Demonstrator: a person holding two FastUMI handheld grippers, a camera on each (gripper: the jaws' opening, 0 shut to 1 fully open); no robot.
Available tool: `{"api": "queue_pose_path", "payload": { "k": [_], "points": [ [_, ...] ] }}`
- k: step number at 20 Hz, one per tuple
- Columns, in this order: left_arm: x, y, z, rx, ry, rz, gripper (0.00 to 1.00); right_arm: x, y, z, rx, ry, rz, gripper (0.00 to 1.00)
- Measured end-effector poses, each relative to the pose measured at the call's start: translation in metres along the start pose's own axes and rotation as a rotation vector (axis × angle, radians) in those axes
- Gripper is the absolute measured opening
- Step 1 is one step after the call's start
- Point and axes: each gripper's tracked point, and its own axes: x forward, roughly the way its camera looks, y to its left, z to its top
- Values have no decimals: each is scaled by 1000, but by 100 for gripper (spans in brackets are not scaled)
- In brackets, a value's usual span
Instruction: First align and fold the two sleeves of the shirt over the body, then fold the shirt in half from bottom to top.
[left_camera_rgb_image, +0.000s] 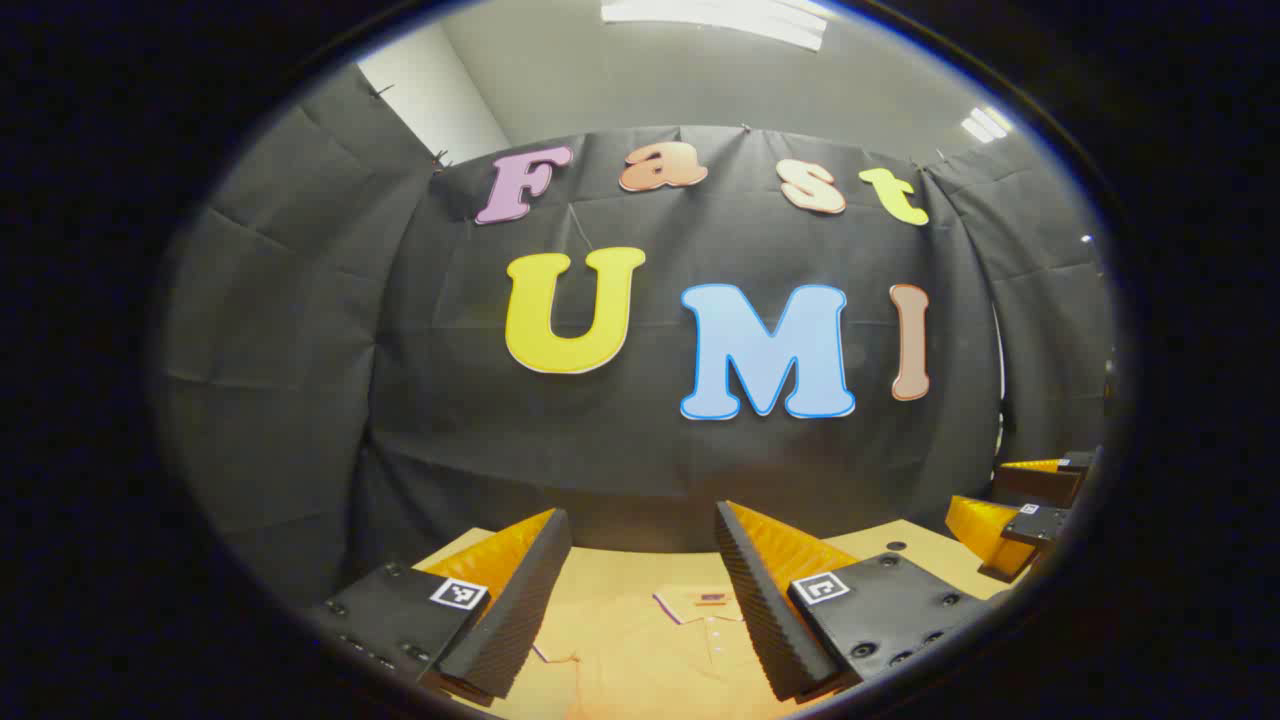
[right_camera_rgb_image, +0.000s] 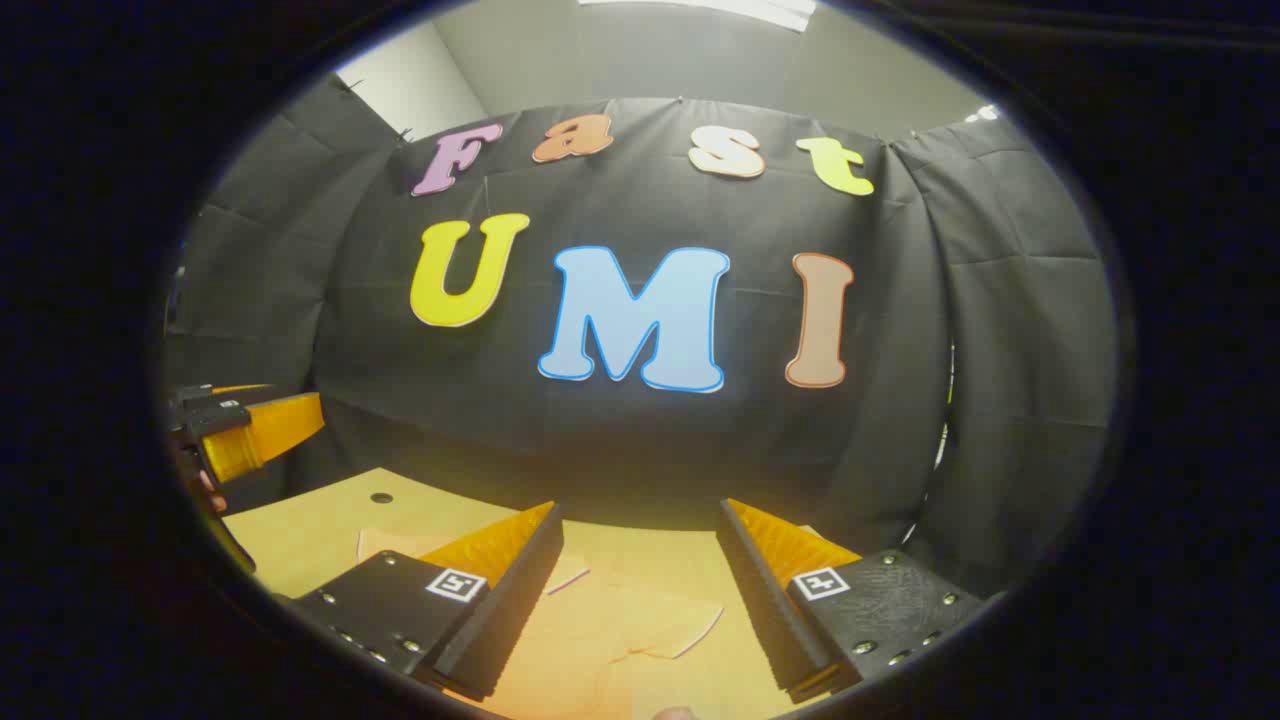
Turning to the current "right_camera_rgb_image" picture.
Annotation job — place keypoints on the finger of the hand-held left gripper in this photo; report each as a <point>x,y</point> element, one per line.
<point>225,389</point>
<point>270,430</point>

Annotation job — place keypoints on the black backdrop cloth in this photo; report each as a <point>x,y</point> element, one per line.
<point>650,430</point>

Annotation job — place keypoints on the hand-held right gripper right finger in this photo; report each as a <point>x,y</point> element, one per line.
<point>765,610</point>

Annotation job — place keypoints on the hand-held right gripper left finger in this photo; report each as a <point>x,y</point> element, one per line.
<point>515,600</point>

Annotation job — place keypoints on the orange T-shirt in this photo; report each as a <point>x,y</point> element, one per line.
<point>610,640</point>

